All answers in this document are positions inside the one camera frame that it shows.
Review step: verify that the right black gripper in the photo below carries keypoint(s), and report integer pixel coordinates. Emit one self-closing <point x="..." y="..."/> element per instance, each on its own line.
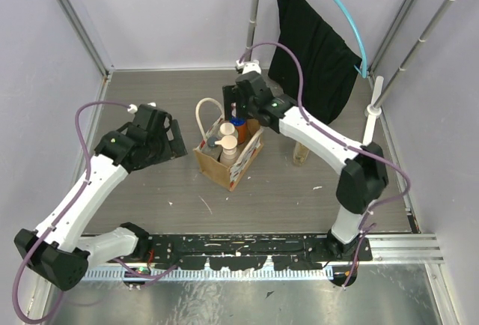
<point x="230" y="95"/>

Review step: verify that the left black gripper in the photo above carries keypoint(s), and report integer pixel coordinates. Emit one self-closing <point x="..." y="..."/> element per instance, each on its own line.
<point x="176" y="138"/>

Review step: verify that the orange bottle blue cap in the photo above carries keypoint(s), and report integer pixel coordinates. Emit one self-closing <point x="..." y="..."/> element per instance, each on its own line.
<point x="241" y="128"/>

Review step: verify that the cream round cap bottle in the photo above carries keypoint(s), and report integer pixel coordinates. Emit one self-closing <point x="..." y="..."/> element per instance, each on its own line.
<point x="226" y="129"/>

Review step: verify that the clear amber liquid bottle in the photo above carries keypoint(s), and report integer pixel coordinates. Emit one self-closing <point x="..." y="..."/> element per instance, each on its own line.
<point x="300" y="154"/>

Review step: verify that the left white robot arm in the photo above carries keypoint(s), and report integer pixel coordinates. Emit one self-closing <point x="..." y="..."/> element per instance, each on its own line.
<point x="56" y="249"/>

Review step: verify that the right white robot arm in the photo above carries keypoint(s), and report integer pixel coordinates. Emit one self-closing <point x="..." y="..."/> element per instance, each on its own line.
<point x="361" y="170"/>

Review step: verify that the beige pump dispenser bottle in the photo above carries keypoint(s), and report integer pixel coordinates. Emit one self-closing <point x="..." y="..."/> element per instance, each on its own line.
<point x="229" y="150"/>

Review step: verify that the black hanging cloth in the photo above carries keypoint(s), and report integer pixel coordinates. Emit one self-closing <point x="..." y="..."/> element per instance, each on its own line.
<point x="329" y="66"/>

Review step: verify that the blue clothes hanger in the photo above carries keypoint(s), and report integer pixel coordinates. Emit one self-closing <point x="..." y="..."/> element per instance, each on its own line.
<point x="362" y="68"/>

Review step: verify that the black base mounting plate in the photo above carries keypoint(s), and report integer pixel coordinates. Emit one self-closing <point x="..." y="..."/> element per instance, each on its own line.
<point x="248" y="251"/>

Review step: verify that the aluminium frame rail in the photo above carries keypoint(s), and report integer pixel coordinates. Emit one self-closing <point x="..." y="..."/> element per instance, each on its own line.
<point x="400" y="247"/>

